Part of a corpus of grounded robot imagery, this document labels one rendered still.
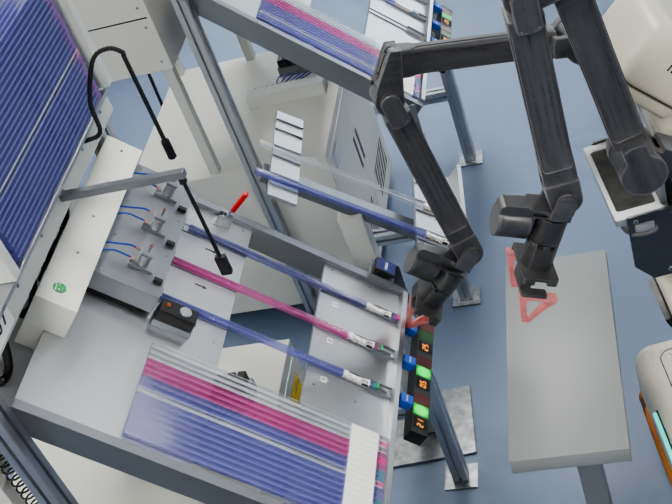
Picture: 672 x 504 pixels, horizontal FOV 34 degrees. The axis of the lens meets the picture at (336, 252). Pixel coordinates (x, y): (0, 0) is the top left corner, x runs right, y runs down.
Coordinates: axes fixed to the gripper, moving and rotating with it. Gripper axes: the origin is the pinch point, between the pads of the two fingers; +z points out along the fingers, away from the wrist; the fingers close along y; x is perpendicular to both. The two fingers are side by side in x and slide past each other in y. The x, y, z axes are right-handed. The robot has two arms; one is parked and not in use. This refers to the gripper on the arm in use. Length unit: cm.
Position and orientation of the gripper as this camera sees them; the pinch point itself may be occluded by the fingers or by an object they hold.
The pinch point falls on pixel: (409, 324)
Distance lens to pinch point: 248.8
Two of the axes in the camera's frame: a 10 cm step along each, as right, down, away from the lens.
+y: -1.1, 6.4, -7.6
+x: 8.8, 4.2, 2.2
